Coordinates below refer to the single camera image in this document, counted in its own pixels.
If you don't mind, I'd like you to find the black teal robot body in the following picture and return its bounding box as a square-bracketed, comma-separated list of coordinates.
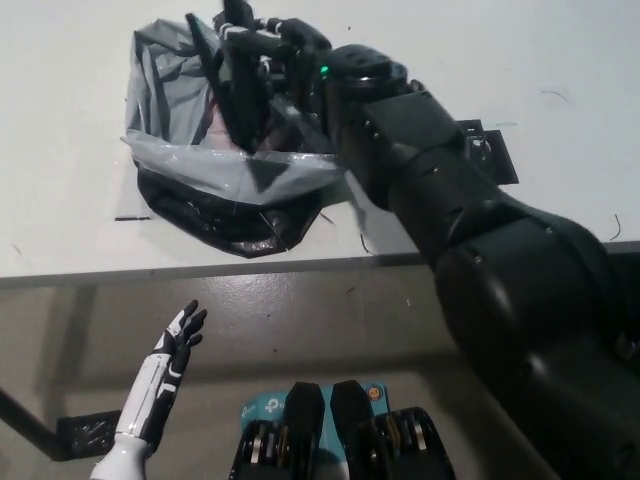
[227, 380, 457, 480]

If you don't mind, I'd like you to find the pink crumpled item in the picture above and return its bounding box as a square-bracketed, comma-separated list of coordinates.
[203, 97, 237, 147]

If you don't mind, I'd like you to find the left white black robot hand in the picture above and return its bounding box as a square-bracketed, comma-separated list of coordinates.
[114, 299, 209, 445]

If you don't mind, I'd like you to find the grey and black plastic bag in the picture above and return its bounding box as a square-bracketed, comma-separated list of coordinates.
[119, 18, 352, 260]

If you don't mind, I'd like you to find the black floor tape patch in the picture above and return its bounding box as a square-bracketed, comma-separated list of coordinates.
[54, 409, 125, 462]

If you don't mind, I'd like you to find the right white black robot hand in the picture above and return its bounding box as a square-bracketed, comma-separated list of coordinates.
[213, 0, 347, 157]

